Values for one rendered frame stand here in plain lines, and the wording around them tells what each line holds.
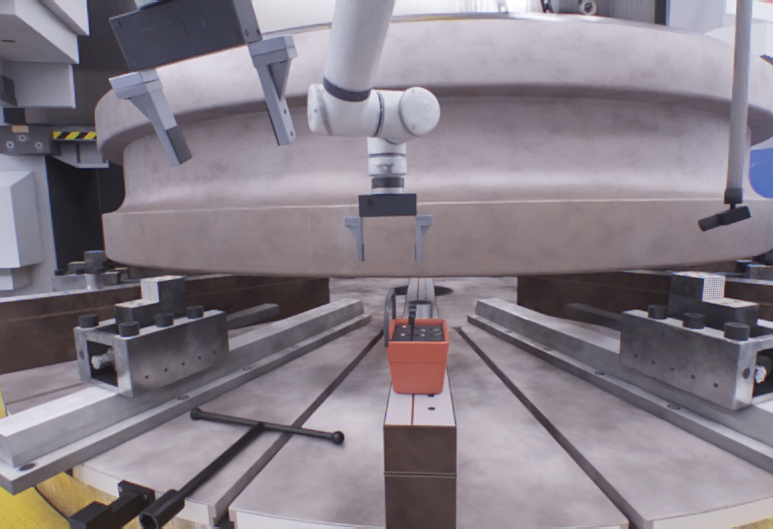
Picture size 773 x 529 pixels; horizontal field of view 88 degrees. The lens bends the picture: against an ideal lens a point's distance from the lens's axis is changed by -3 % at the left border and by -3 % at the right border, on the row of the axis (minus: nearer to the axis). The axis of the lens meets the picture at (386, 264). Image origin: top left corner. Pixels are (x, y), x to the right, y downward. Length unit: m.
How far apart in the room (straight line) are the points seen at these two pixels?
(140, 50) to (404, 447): 0.73
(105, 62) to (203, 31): 4.39
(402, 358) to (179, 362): 1.10
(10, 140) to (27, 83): 0.95
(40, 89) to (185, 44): 3.49
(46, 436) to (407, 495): 1.20
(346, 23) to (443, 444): 0.74
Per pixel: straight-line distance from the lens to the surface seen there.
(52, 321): 2.83
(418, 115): 0.81
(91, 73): 4.87
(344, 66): 0.73
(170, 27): 0.49
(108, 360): 1.89
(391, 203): 0.93
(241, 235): 1.73
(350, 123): 0.78
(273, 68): 0.47
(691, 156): 2.29
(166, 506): 1.34
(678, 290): 1.86
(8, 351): 2.87
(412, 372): 0.93
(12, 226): 4.62
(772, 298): 2.82
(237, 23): 0.46
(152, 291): 1.89
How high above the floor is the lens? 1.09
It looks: 7 degrees down
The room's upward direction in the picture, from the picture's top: 1 degrees counter-clockwise
